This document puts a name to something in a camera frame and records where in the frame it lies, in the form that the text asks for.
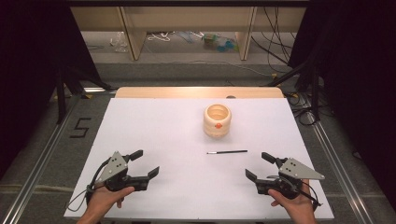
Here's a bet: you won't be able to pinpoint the aluminium floor rail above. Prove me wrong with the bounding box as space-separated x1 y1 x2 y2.
1 94 82 224
306 111 376 224

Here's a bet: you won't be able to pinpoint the person's right hand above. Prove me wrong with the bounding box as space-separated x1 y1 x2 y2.
268 178 318 219

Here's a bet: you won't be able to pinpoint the beige wooden shelf unit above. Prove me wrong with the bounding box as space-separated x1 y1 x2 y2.
70 6 307 62

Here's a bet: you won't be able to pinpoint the white table sheet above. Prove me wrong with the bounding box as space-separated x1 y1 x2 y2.
64 97 335 221

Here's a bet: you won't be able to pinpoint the black curtain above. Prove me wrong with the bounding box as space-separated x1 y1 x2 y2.
0 0 104 180
288 0 396 209

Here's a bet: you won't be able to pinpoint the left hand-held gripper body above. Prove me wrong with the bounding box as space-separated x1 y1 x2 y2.
93 150 149 192

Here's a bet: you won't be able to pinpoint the person's left hand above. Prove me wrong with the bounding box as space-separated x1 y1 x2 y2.
85 186 135 218

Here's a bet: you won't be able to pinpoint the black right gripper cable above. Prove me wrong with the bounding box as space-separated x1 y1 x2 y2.
267 175 323 210

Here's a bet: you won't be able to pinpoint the clear plastic bag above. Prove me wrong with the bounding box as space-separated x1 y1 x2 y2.
109 31 130 53

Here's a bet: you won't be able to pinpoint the cream ribbed pen holder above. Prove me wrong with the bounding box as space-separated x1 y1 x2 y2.
203 103 233 139

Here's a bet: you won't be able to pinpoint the bag of colourful toys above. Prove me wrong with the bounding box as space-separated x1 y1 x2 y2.
202 33 240 53

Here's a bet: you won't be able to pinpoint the black hanging cables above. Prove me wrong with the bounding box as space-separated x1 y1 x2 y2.
250 7 297 65

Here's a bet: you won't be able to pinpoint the black coiled floor cables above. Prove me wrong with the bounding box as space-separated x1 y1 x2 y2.
286 91 319 127

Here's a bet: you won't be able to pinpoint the black pen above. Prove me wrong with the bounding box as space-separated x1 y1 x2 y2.
206 149 249 155

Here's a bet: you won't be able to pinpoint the white cord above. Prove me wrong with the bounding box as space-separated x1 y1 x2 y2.
147 31 176 42

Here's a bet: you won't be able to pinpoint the black metal stand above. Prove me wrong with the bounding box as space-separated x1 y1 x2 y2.
266 59 321 120
52 62 112 125

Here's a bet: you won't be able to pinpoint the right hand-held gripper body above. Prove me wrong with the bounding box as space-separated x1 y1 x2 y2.
254 157 326 201

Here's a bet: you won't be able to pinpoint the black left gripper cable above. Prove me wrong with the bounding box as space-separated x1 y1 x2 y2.
65 157 112 213

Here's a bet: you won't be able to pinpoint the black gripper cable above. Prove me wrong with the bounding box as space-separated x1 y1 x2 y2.
267 175 323 210
65 157 112 213

